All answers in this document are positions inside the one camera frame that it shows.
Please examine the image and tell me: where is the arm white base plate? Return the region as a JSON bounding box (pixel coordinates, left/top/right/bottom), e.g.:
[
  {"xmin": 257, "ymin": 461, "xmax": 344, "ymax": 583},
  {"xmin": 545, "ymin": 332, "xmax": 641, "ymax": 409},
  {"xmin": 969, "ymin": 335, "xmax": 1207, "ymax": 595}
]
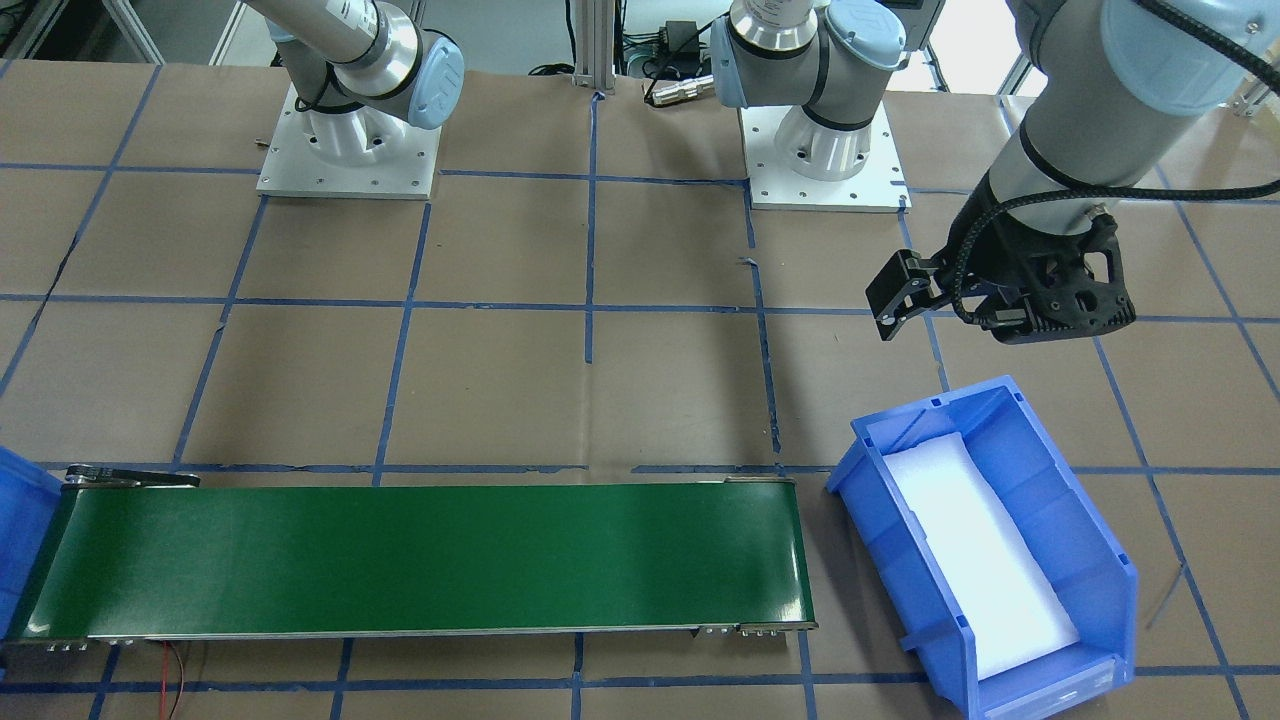
[
  {"xmin": 739, "ymin": 105, "xmax": 913, "ymax": 213},
  {"xmin": 256, "ymin": 87, "xmax": 442, "ymax": 201}
]

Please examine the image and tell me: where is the blue source bin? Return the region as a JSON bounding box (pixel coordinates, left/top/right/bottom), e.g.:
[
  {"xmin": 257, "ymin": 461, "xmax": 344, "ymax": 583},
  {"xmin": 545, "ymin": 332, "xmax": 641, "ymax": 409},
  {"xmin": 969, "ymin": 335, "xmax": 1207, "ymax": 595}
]
[{"xmin": 827, "ymin": 375, "xmax": 1139, "ymax": 719}]

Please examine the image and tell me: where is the green conveyor belt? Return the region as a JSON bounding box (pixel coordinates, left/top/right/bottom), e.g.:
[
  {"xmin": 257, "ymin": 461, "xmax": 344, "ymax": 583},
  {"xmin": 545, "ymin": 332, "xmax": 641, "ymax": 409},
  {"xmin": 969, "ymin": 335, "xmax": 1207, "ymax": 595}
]
[{"xmin": 3, "ymin": 480, "xmax": 817, "ymax": 644}]

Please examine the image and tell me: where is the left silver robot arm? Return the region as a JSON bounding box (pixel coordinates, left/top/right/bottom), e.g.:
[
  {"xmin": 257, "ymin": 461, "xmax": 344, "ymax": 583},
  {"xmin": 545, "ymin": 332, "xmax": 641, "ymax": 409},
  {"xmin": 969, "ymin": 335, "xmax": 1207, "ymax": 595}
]
[{"xmin": 710, "ymin": 1, "xmax": 1277, "ymax": 345}]

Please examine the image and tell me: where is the blue destination bin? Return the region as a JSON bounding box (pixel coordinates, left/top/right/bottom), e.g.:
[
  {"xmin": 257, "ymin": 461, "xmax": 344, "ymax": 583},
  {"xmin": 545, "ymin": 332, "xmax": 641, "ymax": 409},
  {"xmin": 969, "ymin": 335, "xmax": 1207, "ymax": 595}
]
[{"xmin": 1, "ymin": 447, "xmax": 61, "ymax": 639}]

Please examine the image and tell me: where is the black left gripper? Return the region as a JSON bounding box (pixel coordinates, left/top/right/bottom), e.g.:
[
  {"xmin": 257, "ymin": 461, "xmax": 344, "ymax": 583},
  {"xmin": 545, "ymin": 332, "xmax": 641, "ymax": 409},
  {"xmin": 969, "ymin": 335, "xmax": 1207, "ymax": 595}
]
[{"xmin": 867, "ymin": 249, "xmax": 996, "ymax": 341}]

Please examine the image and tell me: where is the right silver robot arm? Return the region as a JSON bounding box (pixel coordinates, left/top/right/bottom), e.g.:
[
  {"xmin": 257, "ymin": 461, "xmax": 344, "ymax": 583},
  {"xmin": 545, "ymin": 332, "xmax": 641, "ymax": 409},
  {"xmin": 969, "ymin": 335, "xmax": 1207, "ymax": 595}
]
[{"xmin": 248, "ymin": 1, "xmax": 465, "ymax": 167}]

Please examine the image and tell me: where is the black power adapter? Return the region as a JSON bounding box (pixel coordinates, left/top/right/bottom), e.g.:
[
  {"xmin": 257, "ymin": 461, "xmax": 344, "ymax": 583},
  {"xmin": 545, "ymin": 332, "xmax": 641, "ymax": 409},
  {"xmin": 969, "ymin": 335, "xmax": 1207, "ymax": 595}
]
[{"xmin": 658, "ymin": 20, "xmax": 701, "ymax": 76}]

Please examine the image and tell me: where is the red black wire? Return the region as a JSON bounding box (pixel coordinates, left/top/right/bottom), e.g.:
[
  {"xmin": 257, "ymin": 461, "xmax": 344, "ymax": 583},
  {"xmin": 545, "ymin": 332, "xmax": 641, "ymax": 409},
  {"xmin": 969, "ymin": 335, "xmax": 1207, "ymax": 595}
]
[{"xmin": 160, "ymin": 641, "xmax": 186, "ymax": 720}]

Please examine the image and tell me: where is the white foam bin liner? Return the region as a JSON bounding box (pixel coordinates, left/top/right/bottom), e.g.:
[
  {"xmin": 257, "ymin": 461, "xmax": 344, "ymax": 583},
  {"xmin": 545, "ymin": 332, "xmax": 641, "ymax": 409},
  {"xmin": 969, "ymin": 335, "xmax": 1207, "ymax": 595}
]
[{"xmin": 884, "ymin": 433, "xmax": 1080, "ymax": 679}]

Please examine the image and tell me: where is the aluminium frame post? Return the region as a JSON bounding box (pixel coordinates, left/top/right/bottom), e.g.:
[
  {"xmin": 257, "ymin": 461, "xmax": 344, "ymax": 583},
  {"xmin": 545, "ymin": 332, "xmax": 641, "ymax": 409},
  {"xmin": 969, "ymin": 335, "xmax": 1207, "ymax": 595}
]
[{"xmin": 566, "ymin": 1, "xmax": 622, "ymax": 96}]

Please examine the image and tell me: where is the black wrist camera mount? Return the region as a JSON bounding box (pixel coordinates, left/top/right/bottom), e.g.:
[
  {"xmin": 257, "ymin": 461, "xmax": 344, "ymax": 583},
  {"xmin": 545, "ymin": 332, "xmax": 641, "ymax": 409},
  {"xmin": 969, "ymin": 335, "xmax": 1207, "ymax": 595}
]
[{"xmin": 934, "ymin": 176, "xmax": 1137, "ymax": 345}]

